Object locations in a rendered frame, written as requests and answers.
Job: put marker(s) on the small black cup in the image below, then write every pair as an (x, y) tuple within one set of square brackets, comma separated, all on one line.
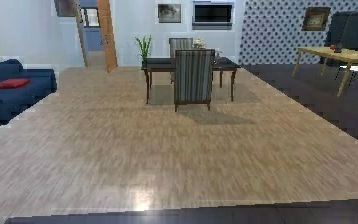
[(339, 47)]

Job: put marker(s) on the dark wooden dining table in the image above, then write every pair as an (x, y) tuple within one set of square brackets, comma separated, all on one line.
[(160, 64)]

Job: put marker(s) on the red cushion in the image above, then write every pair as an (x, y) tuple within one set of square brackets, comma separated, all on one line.
[(12, 83)]

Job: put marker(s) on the gold framed picture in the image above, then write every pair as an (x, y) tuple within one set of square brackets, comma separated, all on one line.
[(315, 18)]

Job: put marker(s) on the dark blue sofa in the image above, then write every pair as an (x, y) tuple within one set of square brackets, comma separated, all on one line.
[(17, 90)]

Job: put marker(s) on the orange wooden room door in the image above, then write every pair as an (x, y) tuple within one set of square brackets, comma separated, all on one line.
[(107, 36)]

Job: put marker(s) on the white flower bouquet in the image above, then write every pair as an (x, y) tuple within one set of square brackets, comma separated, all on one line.
[(199, 43)]

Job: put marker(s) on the red apple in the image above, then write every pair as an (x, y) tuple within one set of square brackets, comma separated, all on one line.
[(333, 47)]

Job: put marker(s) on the dark framed wall picture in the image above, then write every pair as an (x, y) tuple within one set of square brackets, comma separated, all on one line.
[(65, 7)]

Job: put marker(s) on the striped grey dining chair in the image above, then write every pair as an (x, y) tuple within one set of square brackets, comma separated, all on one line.
[(180, 43), (193, 80)]

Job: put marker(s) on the light wooden table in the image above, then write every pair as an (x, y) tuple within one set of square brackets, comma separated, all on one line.
[(337, 55)]

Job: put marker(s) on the green house plant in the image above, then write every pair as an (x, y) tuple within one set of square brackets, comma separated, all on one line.
[(144, 48)]

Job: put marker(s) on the black wall television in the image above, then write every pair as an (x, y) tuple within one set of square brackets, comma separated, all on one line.
[(213, 14)]

